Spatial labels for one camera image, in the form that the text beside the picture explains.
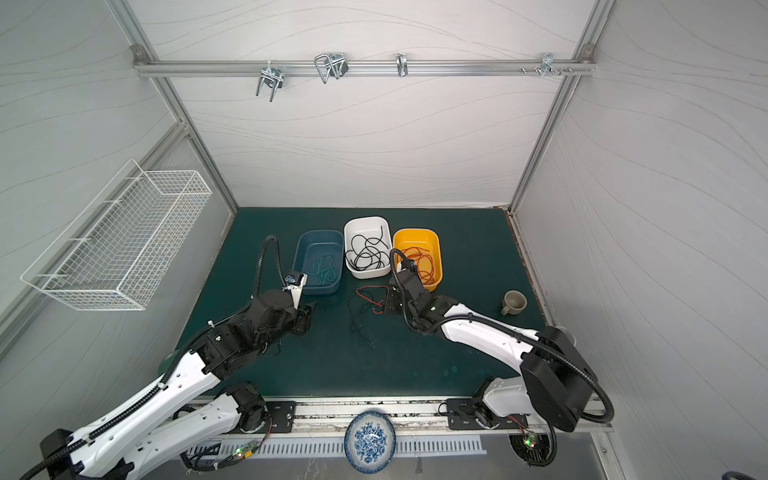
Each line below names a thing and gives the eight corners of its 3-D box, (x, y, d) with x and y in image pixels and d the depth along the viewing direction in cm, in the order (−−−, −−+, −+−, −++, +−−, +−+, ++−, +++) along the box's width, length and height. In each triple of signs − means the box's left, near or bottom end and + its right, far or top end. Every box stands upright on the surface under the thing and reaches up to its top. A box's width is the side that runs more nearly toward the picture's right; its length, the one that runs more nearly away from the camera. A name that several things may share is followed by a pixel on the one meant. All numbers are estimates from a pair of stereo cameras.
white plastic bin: (341, 280, 103) (338, 267, 97) (348, 230, 118) (345, 215, 112) (391, 280, 103) (391, 267, 97) (391, 230, 118) (391, 216, 112)
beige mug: (501, 318, 94) (506, 309, 89) (496, 299, 98) (501, 290, 93) (523, 318, 94) (530, 309, 89) (517, 299, 98) (524, 290, 93)
